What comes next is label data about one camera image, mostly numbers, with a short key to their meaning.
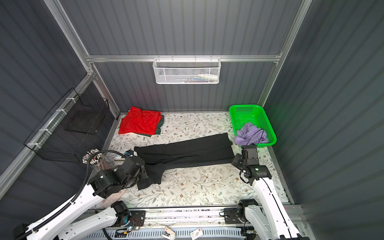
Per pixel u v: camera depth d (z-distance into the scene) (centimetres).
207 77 87
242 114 116
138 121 108
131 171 53
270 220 42
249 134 101
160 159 90
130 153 65
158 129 108
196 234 69
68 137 73
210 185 85
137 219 72
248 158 60
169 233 68
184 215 76
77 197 44
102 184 47
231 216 74
